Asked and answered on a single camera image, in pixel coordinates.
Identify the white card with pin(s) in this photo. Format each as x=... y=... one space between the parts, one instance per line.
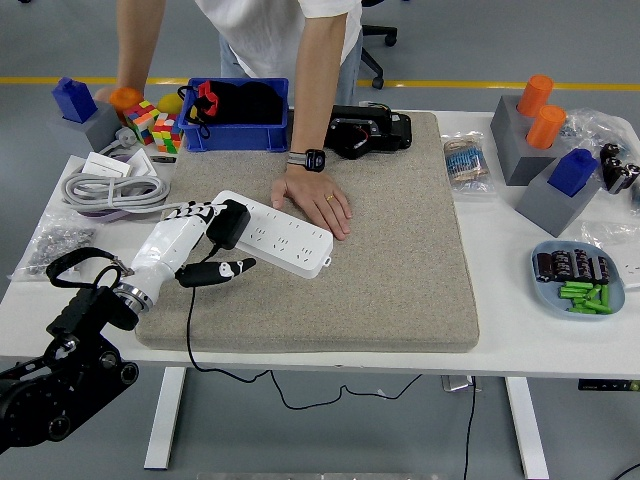
x=142 y=162

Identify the orange ball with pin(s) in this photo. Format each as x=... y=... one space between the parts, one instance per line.
x=126 y=99

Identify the orange cylinder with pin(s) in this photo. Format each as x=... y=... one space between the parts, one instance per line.
x=545 y=126
x=535 y=94

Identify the grey-brown mat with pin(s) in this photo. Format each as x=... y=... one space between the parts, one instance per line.
x=375 y=260

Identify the colourful puzzle cube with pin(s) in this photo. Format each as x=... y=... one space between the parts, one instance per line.
x=167 y=136
x=142 y=118

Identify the blue plastic bin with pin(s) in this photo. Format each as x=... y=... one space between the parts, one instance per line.
x=237 y=140

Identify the black table control panel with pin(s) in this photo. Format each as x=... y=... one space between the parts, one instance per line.
x=606 y=385

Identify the black office chair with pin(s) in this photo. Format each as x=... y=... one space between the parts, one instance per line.
x=377 y=81

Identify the grey metal bracket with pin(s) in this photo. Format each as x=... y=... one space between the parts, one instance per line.
x=459 y=383

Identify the person's right hand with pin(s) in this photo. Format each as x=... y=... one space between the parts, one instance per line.
x=104 y=94

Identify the clear bag of hardware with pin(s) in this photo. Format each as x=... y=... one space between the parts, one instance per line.
x=586 y=126

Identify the person's left hand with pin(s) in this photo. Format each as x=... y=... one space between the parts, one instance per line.
x=315 y=199

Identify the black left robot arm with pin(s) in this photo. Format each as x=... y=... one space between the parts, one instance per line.
x=65 y=370

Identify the person's left forearm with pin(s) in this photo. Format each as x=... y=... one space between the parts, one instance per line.
x=315 y=100

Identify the clear plastic bag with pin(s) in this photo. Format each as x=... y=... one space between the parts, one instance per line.
x=611 y=233

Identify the white flat box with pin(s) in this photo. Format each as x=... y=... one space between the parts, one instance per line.
x=105 y=165

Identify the black capacitor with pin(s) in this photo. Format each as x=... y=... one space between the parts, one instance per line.
x=610 y=152
x=583 y=263
x=544 y=267
x=562 y=264
x=601 y=270
x=613 y=175
x=630 y=177

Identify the person's right forearm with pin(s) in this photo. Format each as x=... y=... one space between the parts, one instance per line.
x=136 y=45

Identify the small black stick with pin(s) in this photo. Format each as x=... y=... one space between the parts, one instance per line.
x=163 y=159

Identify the black mechanical device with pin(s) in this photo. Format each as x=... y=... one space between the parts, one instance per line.
x=387 y=133

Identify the person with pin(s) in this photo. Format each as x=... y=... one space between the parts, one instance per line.
x=270 y=35

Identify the blue plastic block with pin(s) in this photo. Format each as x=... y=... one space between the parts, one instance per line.
x=571 y=173
x=74 y=103

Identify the grey two-slot holder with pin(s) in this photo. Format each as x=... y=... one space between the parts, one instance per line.
x=526 y=168

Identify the light blue plate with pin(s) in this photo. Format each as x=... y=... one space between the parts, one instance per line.
x=551 y=301

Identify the green battery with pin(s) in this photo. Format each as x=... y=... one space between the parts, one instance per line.
x=597 y=306
x=577 y=285
x=605 y=295
x=575 y=293
x=592 y=293
x=581 y=310

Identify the black pouch with red trim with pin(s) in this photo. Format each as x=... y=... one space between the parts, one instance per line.
x=242 y=106

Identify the white table leg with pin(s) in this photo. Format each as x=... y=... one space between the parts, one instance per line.
x=166 y=420
x=528 y=430

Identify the black wrist watch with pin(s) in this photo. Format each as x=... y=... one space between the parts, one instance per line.
x=314 y=160

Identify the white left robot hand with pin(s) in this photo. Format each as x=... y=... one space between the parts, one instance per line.
x=167 y=250

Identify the grey single-slot holder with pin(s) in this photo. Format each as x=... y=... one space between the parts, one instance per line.
x=546 y=206
x=100 y=131

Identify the clear bag of resistors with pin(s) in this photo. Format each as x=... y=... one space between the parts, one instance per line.
x=467 y=163

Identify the white power strip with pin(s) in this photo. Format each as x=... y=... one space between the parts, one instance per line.
x=285 y=245

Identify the clear bag of screws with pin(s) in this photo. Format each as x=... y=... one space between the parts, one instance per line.
x=60 y=240

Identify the yellow ball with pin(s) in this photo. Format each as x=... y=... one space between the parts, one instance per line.
x=170 y=103

